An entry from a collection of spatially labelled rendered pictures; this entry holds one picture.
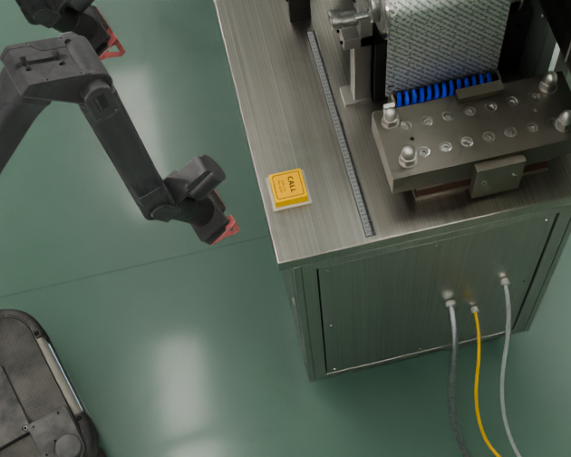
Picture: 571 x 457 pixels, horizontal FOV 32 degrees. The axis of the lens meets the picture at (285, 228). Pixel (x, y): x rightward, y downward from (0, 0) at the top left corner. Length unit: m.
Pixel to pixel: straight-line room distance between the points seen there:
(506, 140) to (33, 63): 1.01
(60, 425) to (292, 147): 0.98
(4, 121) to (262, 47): 1.04
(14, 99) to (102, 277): 1.78
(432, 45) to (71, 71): 0.85
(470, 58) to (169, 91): 1.55
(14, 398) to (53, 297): 0.47
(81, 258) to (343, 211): 1.26
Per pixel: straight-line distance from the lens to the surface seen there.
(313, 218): 2.05
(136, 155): 1.54
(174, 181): 1.71
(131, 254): 3.08
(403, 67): 1.99
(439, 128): 2.01
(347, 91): 2.19
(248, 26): 2.33
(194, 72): 3.40
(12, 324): 2.82
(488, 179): 2.02
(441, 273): 2.28
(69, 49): 1.37
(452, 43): 1.97
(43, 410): 2.71
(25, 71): 1.32
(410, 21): 1.88
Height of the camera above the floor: 2.72
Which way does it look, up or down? 63 degrees down
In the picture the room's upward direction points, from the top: 8 degrees counter-clockwise
